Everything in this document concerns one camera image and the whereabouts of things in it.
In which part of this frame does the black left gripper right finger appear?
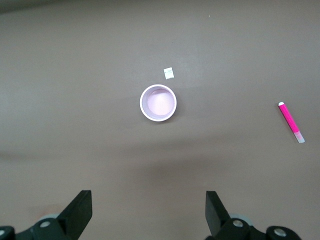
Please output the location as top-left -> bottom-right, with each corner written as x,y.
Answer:
204,190 -> 302,240

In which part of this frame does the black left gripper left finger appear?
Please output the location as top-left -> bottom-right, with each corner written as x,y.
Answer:
0,189 -> 93,240

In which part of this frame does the pink marker with clear cap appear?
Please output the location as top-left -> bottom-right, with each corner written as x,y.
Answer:
277,101 -> 306,144

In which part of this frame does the brown table cover sheet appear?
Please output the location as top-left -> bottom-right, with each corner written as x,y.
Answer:
0,0 -> 320,240

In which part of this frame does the translucent pink plastic cup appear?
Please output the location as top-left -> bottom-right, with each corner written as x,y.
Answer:
139,84 -> 178,123

